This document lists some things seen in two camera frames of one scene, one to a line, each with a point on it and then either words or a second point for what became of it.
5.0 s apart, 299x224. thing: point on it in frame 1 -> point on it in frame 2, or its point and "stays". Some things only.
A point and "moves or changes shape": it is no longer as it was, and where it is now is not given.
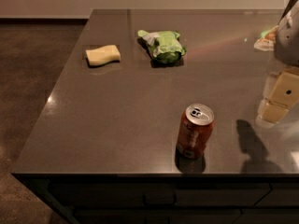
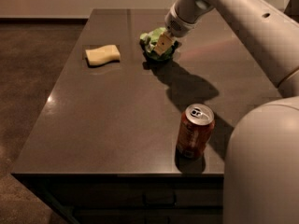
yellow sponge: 103,56 stays
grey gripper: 288,42 -> 177,26
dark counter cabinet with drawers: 165,198 stays
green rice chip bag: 164,46 moves or changes shape
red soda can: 195,130 stays
